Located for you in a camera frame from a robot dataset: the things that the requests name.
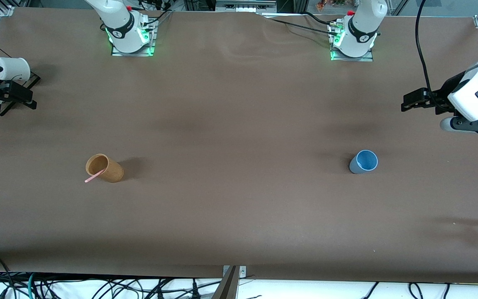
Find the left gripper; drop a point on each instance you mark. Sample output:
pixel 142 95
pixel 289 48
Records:
pixel 444 93

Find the blue cup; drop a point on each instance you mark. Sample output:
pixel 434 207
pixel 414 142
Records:
pixel 364 162

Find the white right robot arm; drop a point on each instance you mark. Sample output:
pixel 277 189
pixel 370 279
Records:
pixel 118 20

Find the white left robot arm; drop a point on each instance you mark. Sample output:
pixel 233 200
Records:
pixel 361 29

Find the pink chopstick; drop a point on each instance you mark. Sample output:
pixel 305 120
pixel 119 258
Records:
pixel 93 177

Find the wooden cup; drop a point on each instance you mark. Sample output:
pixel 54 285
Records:
pixel 108 169

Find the colourful packets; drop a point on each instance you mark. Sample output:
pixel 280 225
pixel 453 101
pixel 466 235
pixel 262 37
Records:
pixel 330 4

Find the brown table cover sheet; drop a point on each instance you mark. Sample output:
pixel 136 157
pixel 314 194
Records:
pixel 239 166

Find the grey power strip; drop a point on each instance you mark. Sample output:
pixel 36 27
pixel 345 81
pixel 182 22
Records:
pixel 245 5

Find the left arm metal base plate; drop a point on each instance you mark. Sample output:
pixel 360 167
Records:
pixel 369 56

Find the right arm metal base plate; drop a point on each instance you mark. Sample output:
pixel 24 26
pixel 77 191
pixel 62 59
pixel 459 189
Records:
pixel 151 45

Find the small metal bracket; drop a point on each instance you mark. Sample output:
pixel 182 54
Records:
pixel 242 272

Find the dark camera support pole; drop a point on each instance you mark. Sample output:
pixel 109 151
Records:
pixel 226 286

